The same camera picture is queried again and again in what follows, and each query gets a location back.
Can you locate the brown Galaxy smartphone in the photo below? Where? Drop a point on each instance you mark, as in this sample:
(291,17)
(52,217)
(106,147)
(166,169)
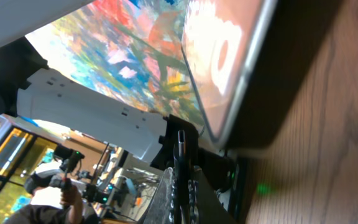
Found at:
(221,43)

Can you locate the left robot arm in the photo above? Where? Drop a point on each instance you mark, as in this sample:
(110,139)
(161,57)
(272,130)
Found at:
(30,88)

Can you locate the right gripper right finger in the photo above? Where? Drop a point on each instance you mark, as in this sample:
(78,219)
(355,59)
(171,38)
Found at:
(205,206)

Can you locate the colourful abstract painting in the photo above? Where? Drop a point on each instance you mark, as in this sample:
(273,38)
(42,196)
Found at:
(129,50)

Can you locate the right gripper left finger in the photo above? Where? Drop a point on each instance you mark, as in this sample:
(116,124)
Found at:
(160,208)

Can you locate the person in background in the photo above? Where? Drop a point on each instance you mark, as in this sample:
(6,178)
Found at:
(55,199)

